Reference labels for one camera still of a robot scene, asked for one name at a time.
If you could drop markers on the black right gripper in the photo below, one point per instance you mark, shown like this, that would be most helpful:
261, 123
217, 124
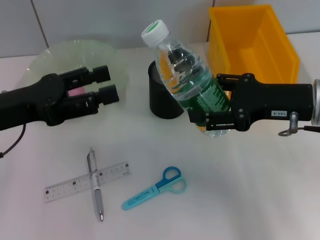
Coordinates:
270, 100

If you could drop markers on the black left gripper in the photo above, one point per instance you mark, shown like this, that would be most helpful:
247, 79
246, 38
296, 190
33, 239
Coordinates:
32, 105

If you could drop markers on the pink peach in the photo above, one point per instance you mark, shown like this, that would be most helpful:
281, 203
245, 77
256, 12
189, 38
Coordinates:
76, 92

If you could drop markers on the clear water bottle green label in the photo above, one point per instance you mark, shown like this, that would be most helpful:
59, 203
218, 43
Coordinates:
180, 67

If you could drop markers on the pale green glass fruit bowl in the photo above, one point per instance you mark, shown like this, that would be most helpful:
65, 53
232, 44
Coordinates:
75, 53

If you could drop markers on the black mesh pen holder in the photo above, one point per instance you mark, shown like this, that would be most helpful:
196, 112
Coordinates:
162, 105

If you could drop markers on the transparent plastic ruler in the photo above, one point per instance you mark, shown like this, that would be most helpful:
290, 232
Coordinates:
112, 173

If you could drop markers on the blue capped scissors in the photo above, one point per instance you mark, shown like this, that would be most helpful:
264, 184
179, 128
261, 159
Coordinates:
150, 193

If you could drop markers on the silver ballpoint pen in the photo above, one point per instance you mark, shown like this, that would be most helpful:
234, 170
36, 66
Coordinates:
98, 202

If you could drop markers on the yellow plastic bin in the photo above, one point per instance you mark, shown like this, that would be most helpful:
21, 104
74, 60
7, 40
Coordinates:
250, 37

